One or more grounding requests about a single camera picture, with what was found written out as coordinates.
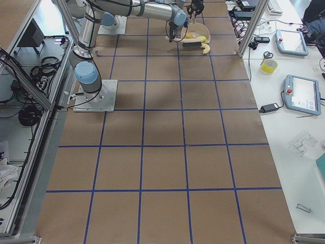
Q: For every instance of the beige plastic dustpan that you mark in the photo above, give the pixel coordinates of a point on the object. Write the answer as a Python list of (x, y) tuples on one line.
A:
[(197, 29)]

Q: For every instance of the near teach pendant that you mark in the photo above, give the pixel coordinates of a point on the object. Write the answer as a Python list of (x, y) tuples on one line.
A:
[(302, 94)]

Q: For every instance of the beige hand brush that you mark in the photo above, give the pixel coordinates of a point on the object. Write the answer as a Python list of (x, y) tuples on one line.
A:
[(187, 43)]

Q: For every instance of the aluminium frame post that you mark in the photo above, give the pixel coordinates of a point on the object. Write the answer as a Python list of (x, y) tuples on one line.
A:
[(259, 10)]

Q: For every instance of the yellow tape roll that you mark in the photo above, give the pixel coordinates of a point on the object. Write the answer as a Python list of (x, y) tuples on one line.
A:
[(269, 65)]

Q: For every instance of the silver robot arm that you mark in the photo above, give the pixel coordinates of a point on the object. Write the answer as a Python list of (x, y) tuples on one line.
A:
[(175, 12), (99, 13)]

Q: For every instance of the pale banana peel piece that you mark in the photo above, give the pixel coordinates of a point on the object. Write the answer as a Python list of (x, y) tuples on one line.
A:
[(205, 48)]

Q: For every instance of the far teach pendant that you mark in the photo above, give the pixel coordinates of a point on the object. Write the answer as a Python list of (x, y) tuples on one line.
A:
[(291, 42)]

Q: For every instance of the orange potato toy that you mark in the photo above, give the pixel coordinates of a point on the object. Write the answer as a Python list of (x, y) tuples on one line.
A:
[(190, 36)]

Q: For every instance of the black handled scissors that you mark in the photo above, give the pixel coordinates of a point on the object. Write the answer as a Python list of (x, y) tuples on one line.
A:
[(266, 55)]

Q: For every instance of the yellow sponge piece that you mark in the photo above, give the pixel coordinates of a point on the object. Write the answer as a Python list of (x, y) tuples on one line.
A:
[(202, 39)]

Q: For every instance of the clear plastic bag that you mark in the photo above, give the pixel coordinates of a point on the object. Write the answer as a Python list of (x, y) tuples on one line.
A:
[(298, 143)]

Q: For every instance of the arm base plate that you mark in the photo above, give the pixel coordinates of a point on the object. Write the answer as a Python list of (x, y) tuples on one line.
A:
[(104, 101), (117, 28)]

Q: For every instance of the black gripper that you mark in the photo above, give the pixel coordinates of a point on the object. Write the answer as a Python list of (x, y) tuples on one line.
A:
[(195, 5), (172, 30)]

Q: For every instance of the teach pendant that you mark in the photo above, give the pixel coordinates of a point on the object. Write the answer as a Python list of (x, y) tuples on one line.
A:
[(302, 94), (291, 42)]

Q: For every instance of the black power adapter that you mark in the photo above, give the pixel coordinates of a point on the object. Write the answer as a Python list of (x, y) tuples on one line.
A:
[(269, 108)]

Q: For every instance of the black monitor on shelf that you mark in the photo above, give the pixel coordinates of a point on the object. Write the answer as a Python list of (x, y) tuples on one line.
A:
[(33, 37)]

